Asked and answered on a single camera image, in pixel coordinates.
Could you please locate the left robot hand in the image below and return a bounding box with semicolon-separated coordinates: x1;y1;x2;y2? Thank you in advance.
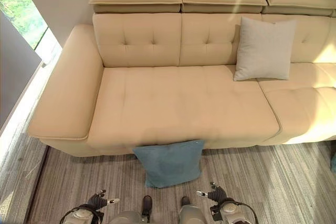
87;189;120;212

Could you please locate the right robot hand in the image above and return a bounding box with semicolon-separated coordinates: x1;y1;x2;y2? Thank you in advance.
196;182;228;208

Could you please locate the beige leather sofa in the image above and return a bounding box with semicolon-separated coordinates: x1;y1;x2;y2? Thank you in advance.
28;0;336;157

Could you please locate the right silver robot leg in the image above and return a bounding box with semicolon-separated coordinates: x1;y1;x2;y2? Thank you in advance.
178;196;209;224

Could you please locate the grey striped carpet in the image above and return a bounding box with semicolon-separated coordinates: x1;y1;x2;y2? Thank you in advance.
26;140;336;224

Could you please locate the teal blue square cushion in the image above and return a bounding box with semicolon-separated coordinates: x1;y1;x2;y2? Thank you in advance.
132;139;206;189

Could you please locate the light grey square cushion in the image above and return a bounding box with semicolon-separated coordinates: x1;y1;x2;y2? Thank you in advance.
233;16;298;82

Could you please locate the window with green view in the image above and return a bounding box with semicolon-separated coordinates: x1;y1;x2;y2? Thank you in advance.
0;0;48;51

